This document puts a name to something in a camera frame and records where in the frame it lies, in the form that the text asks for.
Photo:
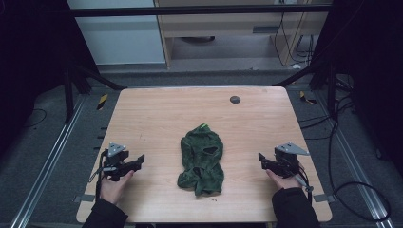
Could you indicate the green cloth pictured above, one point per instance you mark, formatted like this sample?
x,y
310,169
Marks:
x,y
201,158

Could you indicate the metal floor rail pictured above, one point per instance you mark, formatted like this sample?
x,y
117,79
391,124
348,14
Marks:
x,y
47,161
355,164

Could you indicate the dark curtain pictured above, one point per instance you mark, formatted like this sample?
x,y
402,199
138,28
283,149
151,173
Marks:
x,y
370,79
34,57

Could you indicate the light wooden desk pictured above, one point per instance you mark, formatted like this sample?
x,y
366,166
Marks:
x,y
221,25

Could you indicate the grey table bracket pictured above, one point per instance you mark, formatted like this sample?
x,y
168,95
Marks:
x,y
84,198
324,198

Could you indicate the person's right hand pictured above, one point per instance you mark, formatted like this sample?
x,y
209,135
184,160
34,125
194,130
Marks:
x,y
285,182

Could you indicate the person's left hand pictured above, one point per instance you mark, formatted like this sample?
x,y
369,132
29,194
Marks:
x,y
114,188

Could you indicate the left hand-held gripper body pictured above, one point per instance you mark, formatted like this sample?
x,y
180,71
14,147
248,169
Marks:
x,y
115,158

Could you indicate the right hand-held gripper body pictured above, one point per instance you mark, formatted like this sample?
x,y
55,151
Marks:
x,y
286,160

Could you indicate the white cabinet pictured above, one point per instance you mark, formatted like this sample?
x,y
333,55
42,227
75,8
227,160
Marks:
x,y
120,38

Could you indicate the black metal stand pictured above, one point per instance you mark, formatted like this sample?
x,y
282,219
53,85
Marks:
x,y
331,91
69,95

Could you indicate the grey table grommet cap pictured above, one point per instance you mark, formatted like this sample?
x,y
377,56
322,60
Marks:
x,y
235,99

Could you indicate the black yellow striped marker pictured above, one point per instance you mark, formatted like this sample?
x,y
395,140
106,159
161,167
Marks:
x,y
102,102
306,98

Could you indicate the black horizontal frame bar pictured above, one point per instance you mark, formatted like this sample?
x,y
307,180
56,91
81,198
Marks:
x,y
190,11

